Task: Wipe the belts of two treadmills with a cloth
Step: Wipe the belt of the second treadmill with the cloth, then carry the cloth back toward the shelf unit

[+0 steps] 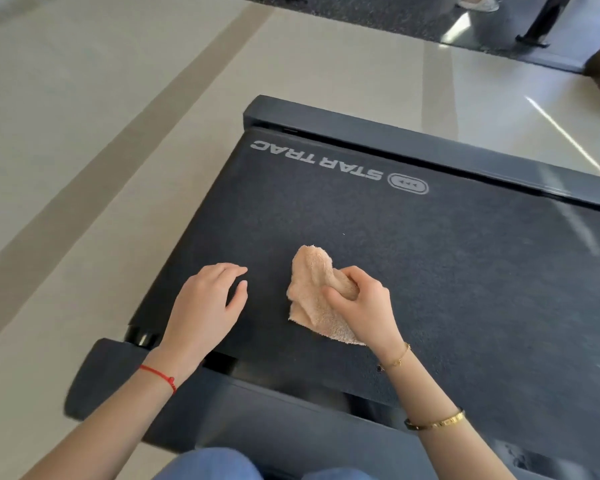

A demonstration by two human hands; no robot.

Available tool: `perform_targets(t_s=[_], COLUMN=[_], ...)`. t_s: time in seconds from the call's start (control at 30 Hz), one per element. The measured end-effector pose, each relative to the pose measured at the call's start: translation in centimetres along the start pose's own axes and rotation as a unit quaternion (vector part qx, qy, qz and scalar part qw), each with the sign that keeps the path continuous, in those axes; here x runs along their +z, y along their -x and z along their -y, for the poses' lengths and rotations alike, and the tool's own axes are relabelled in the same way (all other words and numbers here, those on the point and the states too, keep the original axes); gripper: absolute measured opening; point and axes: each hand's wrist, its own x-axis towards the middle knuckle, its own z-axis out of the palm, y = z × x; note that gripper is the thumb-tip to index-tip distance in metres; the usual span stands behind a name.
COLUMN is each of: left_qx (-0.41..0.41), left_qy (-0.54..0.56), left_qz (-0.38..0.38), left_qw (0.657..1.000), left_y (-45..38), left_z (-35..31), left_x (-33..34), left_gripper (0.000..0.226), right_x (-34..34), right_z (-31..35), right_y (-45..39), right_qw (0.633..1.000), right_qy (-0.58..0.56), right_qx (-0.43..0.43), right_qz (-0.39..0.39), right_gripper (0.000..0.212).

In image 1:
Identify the person's right hand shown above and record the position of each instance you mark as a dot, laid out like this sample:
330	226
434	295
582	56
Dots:
370	309

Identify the person's left hand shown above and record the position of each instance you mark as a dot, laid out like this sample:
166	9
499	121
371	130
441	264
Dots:
200	314

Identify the beige cleaning cloth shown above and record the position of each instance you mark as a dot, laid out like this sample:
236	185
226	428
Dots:
312	284

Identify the black treadmill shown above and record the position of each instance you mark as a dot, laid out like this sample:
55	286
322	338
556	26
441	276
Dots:
480	269

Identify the person's right forearm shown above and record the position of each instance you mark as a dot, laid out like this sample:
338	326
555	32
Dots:
445	419

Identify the person's left forearm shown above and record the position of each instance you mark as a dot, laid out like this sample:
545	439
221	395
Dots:
110	424

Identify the person's blue jeans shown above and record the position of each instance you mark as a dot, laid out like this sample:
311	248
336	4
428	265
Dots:
210	467

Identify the gold bangle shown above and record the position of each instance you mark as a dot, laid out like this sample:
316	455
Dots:
437	422

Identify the black machine leg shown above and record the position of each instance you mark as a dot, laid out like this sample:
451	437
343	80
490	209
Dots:
542	22

